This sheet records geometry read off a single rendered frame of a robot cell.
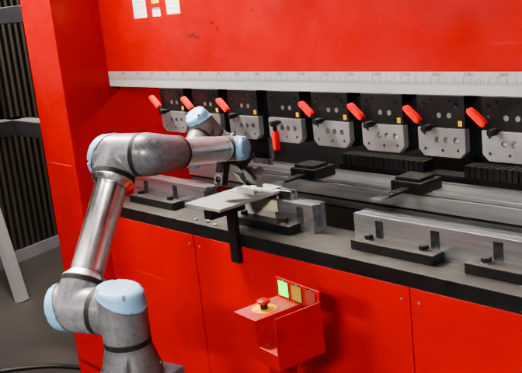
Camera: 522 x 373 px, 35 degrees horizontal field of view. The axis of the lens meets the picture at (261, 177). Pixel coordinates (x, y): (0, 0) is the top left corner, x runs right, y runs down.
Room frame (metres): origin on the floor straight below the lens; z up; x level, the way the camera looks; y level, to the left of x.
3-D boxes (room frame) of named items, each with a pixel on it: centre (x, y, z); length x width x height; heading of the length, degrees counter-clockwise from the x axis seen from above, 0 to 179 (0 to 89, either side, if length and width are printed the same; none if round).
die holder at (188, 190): (3.16, 0.35, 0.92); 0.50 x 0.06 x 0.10; 41
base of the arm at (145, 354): (1.86, 0.36, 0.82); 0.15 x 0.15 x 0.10
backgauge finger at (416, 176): (2.49, -0.43, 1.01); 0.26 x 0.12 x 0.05; 131
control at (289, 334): (2.15, 0.00, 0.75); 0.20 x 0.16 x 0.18; 35
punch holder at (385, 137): (2.31, -0.39, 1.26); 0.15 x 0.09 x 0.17; 41
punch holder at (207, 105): (2.91, 0.14, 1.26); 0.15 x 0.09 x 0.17; 41
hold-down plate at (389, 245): (2.25, -0.36, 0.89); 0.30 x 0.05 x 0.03; 41
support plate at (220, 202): (2.65, 0.10, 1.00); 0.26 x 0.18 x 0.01; 131
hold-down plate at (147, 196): (3.16, 0.42, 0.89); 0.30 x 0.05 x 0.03; 41
